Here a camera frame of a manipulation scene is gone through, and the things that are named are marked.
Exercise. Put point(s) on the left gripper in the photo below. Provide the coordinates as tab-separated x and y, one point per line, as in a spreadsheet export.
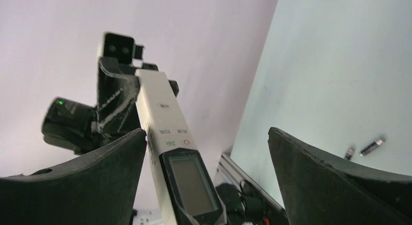
135	88

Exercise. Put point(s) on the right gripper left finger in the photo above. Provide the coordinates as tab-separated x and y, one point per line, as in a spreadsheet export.
97	188

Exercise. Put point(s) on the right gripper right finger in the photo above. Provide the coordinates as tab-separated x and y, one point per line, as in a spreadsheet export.
319	188

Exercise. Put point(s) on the black battery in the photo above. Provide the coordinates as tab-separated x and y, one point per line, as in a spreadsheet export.
349	153
372	146

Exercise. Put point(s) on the white remote control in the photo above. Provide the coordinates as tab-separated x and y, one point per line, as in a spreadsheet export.
184	189

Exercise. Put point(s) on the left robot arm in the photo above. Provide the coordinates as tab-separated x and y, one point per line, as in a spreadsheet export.
100	129

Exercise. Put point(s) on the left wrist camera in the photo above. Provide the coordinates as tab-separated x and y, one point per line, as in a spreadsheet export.
121	47

